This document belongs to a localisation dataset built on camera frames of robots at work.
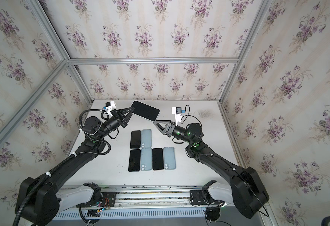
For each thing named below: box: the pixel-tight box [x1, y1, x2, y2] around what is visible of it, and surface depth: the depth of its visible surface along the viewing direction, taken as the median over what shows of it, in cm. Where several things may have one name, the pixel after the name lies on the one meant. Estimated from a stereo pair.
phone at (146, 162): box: [140, 147, 153, 171], surface depth 89 cm
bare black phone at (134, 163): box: [128, 149, 141, 172], surface depth 90 cm
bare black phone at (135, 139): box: [130, 129, 142, 149], surface depth 98 cm
